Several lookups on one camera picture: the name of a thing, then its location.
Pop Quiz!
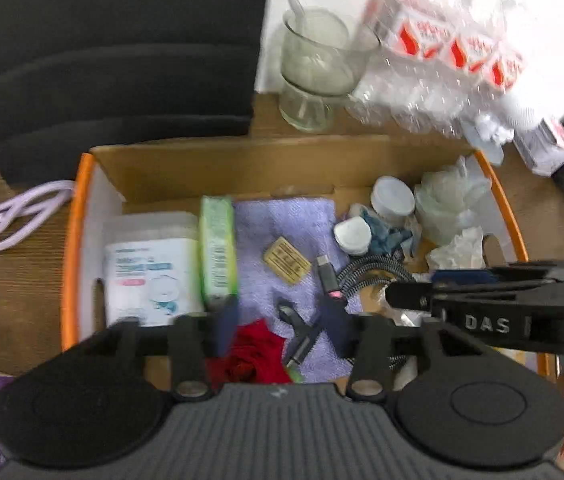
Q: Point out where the green tissue packet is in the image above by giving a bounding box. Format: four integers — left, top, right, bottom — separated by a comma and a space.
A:
199, 195, 241, 311

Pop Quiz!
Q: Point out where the small white round lid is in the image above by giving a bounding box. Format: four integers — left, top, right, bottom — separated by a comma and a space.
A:
333, 217, 371, 256

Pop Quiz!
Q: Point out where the red and orange cardboard box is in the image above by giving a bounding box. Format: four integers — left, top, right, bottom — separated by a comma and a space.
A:
60, 135, 558, 392

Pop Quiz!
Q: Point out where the clear water bottle red label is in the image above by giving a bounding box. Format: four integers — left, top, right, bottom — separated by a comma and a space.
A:
412, 0, 498, 133
352, 0, 450, 121
462, 0, 530, 136

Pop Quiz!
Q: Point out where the black paper bag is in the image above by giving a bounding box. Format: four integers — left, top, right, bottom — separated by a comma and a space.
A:
0, 0, 273, 187

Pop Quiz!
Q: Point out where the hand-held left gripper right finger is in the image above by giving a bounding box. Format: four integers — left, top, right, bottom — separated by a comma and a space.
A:
318, 296, 469, 404

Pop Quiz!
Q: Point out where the white tissue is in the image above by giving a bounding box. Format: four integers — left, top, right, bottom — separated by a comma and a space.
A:
424, 227, 486, 271

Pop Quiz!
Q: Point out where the blue wrapper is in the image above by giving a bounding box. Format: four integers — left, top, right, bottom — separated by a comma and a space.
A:
362, 210, 421, 262

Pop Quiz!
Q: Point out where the clear glass cup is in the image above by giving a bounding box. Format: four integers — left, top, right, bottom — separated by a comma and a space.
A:
279, 7, 381, 134

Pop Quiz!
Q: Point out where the pale lilac braided cable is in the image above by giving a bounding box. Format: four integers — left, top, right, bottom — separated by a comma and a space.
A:
0, 180, 77, 259

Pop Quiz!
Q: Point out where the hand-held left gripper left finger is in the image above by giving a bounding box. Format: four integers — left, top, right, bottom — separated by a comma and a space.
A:
103, 295, 241, 402

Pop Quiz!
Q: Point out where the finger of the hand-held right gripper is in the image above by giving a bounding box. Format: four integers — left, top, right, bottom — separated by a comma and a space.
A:
385, 278, 555, 312
431, 258, 564, 283

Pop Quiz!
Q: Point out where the white cotton swab box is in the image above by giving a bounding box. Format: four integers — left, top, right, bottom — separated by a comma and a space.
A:
102, 212, 205, 328

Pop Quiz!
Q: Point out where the black metal clip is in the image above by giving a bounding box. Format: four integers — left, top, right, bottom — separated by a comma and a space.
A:
276, 299, 324, 368

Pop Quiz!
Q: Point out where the purple burlap pouch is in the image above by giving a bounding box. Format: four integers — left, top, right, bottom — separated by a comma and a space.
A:
232, 197, 364, 384

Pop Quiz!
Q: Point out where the large white bottle cap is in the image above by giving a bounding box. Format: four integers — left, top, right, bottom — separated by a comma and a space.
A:
371, 176, 416, 227

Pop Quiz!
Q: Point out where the black braided usb cable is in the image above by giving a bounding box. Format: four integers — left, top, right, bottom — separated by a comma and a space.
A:
317, 252, 416, 312

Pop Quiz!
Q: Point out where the white round speaker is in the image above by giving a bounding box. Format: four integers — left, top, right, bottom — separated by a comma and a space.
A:
462, 95, 538, 167

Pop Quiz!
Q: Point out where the clear iridescent plastic bag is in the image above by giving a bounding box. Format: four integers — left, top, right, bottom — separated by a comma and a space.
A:
414, 156, 493, 247

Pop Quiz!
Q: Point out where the white tin box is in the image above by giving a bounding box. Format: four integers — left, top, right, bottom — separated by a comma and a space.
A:
514, 115, 564, 177

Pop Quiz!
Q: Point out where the clear plastic spoon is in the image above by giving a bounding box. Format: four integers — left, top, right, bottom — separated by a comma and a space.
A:
284, 0, 314, 28

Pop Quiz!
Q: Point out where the red artificial rose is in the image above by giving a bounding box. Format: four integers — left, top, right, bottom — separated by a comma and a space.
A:
207, 319, 294, 387

